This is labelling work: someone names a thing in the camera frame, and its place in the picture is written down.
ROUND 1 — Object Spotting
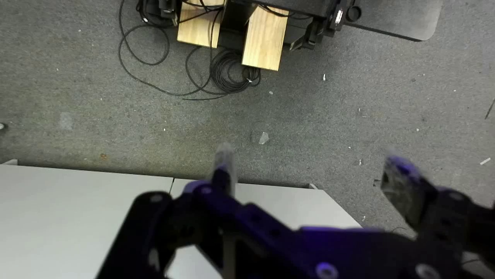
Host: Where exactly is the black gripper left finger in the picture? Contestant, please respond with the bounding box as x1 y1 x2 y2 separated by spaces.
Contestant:
212 144 237 197

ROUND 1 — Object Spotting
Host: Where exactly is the wooden block right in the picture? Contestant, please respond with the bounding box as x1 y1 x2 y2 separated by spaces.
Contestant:
241 4 289 71

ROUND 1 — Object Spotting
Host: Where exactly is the grey floor mat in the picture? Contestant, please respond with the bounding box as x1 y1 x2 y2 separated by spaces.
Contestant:
346 0 444 42

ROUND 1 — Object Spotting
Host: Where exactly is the white table panel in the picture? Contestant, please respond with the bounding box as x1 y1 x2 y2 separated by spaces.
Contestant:
0 164 360 279

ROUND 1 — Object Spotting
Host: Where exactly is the wooden block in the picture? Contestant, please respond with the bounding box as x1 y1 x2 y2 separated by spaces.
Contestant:
176 0 226 48
241 4 289 71

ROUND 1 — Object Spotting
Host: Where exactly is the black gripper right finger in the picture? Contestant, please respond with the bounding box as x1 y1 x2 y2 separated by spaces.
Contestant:
380 155 438 231

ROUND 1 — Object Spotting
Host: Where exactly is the wooden block left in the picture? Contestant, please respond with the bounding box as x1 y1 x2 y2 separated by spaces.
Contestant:
176 0 226 48

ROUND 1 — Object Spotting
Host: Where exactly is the black coiled cable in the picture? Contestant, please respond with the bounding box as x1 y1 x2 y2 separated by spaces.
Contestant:
116 0 263 102

